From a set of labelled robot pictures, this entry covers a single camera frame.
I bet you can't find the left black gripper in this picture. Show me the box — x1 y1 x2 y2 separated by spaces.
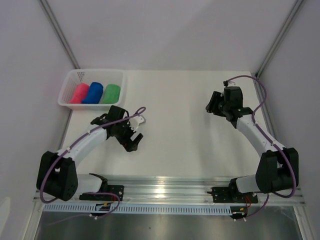
114 116 143 152

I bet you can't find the green towel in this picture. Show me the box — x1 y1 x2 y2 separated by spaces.
100 84 121 104

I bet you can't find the blue towel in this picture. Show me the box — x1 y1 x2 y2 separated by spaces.
82 82 104 104

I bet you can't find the red towel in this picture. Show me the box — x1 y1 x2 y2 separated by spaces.
69 83 90 104

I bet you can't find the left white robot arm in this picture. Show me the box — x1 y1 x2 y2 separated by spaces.
36 105 147 204

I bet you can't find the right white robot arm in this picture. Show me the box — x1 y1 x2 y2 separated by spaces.
205 86 299 202

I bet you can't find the white perforated plastic basket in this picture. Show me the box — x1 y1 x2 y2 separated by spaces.
57 69 128 111

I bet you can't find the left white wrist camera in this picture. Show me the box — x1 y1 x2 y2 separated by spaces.
129 115 146 131

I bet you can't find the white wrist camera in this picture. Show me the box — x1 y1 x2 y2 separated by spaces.
223 80 237 87
129 115 146 131

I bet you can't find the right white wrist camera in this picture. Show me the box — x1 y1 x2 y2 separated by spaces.
223 80 237 87

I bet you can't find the aluminium mounting rail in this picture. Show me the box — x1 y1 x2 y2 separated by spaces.
33 175 307 207

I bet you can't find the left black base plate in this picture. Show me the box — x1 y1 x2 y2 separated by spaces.
79 185 125 202

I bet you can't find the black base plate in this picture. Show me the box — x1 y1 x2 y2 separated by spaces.
79 185 125 202
206 186 258 204

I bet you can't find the white slotted cable duct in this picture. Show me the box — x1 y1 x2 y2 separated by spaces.
44 203 232 216

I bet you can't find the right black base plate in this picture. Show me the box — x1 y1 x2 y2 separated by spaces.
206 186 258 204

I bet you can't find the right aluminium frame post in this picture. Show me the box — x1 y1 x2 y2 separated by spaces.
254 0 307 78

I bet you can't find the aluminium frame post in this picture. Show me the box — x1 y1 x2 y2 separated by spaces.
37 0 81 70
254 0 307 78

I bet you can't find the left aluminium frame post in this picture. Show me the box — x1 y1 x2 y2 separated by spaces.
37 0 81 70

